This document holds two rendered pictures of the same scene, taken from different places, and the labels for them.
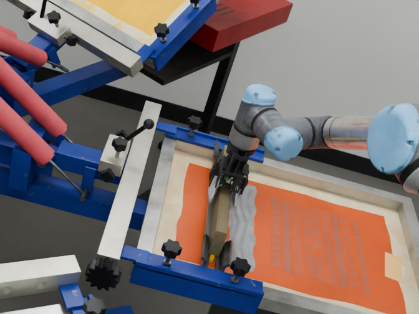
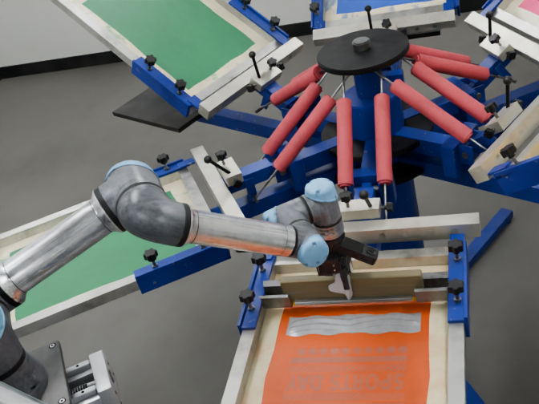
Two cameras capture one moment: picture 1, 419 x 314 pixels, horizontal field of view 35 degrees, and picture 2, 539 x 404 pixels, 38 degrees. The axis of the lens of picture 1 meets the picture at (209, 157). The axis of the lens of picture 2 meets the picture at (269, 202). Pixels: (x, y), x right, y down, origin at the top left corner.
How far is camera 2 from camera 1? 253 cm
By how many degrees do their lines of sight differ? 90
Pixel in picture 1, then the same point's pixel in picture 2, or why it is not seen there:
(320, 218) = (387, 391)
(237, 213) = (361, 317)
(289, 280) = (281, 361)
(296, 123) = (286, 214)
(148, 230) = not seen: hidden behind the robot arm
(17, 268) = (229, 204)
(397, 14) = not seen: outside the picture
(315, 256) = (321, 384)
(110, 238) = not seen: hidden behind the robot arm
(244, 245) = (314, 325)
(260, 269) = (290, 340)
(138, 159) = (369, 225)
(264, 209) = (381, 341)
